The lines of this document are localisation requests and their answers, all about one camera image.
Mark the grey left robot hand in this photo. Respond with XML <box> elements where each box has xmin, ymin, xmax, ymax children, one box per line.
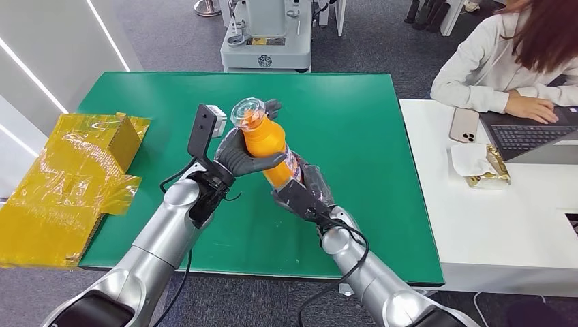
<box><xmin>214</xmin><ymin>99</ymin><xmax>288</xmax><ymax>178</ymax></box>

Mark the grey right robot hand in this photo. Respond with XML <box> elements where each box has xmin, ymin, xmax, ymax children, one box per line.
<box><xmin>271</xmin><ymin>155</ymin><xmax>337</xmax><ymax>223</ymax></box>

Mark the orange plastic bottle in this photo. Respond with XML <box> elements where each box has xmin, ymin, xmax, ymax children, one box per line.
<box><xmin>230</xmin><ymin>97</ymin><xmax>304</xmax><ymax>191</ymax></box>

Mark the green table mat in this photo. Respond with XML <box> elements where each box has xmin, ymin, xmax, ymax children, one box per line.
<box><xmin>77</xmin><ymin>71</ymin><xmax>446</xmax><ymax>288</ymax></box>

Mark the grey white machine stand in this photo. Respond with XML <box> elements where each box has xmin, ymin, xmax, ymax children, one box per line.
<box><xmin>219</xmin><ymin>0</ymin><xmax>313</xmax><ymax>73</ymax></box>

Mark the chrome stand base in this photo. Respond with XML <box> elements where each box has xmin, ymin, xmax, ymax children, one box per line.
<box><xmin>194</xmin><ymin>0</ymin><xmax>222</xmax><ymax>18</ymax></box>

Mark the white paper napkin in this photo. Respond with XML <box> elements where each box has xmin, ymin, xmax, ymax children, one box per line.
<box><xmin>451</xmin><ymin>143</ymin><xmax>498</xmax><ymax>178</ymax></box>

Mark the white furniture panel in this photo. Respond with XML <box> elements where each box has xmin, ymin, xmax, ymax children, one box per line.
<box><xmin>318</xmin><ymin>0</ymin><xmax>348</xmax><ymax>38</ymax></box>

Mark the beige smartphone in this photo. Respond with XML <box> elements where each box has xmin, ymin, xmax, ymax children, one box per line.
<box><xmin>449</xmin><ymin>108</ymin><xmax>481</xmax><ymax>144</ymax></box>

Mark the yellow taped cardboard box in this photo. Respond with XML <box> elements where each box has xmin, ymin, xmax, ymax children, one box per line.
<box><xmin>0</xmin><ymin>112</ymin><xmax>152</xmax><ymax>270</ymax></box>

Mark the gold foil wrapper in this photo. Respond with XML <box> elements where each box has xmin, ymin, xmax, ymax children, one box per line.
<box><xmin>465</xmin><ymin>145</ymin><xmax>513</xmax><ymax>189</ymax></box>

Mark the white desk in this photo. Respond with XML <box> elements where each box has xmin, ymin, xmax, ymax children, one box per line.
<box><xmin>399</xmin><ymin>99</ymin><xmax>578</xmax><ymax>299</ymax></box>

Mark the person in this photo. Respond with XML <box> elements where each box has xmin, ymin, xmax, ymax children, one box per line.
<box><xmin>429</xmin><ymin>0</ymin><xmax>578</xmax><ymax>125</ymax></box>

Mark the grey laptop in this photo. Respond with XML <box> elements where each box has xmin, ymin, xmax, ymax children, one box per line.
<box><xmin>479</xmin><ymin>106</ymin><xmax>578</xmax><ymax>166</ymax></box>

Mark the person's hand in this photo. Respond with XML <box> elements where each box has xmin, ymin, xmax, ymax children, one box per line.
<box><xmin>504</xmin><ymin>89</ymin><xmax>561</xmax><ymax>125</ymax></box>

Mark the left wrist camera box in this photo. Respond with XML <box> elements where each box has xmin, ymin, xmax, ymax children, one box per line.
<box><xmin>187</xmin><ymin>104</ymin><xmax>228</xmax><ymax>169</ymax></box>

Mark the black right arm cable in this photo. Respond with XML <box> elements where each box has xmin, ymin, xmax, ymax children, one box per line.
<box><xmin>296</xmin><ymin>216</ymin><xmax>371</xmax><ymax>327</ymax></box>

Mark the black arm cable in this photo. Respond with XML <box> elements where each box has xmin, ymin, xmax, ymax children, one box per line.
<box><xmin>152</xmin><ymin>155</ymin><xmax>200</xmax><ymax>327</ymax></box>
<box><xmin>296</xmin><ymin>216</ymin><xmax>371</xmax><ymax>327</ymax></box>

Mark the white table frame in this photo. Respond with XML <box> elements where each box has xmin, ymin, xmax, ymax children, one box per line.
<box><xmin>337</xmin><ymin>283</ymin><xmax>439</xmax><ymax>298</ymax></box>

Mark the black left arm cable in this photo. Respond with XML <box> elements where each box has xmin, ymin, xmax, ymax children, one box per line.
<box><xmin>152</xmin><ymin>155</ymin><xmax>200</xmax><ymax>327</ymax></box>

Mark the white wall light strip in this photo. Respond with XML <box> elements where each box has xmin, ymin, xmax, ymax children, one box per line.
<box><xmin>0</xmin><ymin>37</ymin><xmax>70</xmax><ymax>115</ymax></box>
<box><xmin>85</xmin><ymin>0</ymin><xmax>132</xmax><ymax>72</ymax></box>

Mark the white floor cable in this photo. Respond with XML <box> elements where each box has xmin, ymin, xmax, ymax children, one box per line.
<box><xmin>472</xmin><ymin>292</ymin><xmax>491</xmax><ymax>327</ymax></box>

